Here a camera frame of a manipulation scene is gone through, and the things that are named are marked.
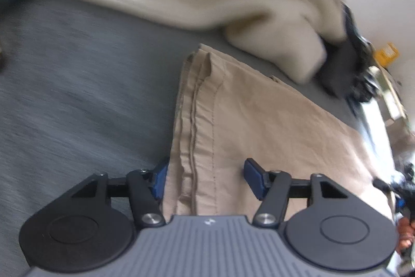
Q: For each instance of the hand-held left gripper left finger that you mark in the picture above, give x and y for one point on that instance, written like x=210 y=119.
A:
x=159 y=181

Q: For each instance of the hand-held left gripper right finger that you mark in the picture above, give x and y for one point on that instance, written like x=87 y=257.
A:
x=254 y=179

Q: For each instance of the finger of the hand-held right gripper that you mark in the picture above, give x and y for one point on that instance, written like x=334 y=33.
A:
x=382 y=184

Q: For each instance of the beige pants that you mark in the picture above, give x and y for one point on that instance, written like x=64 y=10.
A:
x=275 y=127

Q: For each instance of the person's right hand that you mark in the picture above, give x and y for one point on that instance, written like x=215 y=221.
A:
x=405 y=233

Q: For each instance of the dark clothing pile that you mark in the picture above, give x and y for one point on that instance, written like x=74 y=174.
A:
x=343 y=69

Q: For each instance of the yellow box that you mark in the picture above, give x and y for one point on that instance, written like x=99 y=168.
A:
x=387 y=53

